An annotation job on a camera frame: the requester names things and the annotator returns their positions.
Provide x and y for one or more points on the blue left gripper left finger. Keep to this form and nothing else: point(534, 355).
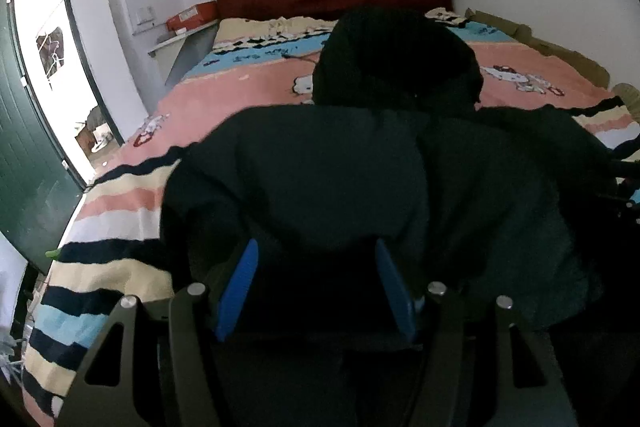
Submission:
point(231, 302)

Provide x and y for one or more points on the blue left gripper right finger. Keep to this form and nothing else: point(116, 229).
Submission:
point(396, 292)

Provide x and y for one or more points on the large black garment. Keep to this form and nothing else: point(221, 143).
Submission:
point(495, 217)

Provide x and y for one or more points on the pink striped cartoon bed blanket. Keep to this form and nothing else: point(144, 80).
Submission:
point(247, 67)

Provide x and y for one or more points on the grey bedside shelf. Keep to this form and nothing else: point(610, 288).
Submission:
point(174, 57)

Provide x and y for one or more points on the red box on shelf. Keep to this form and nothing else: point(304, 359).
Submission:
point(196, 16)

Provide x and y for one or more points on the white wall switch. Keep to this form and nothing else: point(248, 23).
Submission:
point(144, 19)

